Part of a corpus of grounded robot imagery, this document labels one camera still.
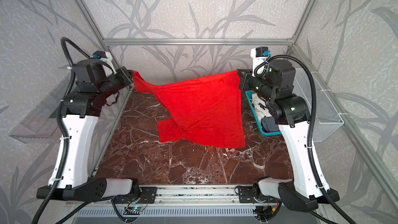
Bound teal plastic laundry basket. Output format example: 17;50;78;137
245;91;281;137

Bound red t shirt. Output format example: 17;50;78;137
133;71;246;149

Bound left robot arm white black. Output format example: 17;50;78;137
36;59;139;202

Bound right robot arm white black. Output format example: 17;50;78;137
237;60;340;213

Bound white t shirt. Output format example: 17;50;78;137
251;93;271;120

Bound grey t shirt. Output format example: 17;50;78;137
261;117;279;133

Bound green circuit board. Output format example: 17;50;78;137
123;206;146;216

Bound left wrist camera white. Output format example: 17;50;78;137
92;50;116;76

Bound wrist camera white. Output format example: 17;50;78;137
250;46;270;77
92;50;116;76

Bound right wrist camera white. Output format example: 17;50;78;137
250;46;270;77

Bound white wire mesh basket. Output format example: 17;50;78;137
293;68;344;142

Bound clear acrylic wall shelf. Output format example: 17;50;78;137
9;76;69;144

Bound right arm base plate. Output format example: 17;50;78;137
234;185;280;204

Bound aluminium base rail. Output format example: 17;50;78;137
55;176;325;212

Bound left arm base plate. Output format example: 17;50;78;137
114;187;158;204

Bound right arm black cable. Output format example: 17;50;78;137
254;54;358;224

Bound aluminium frame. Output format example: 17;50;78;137
73;0;398;207

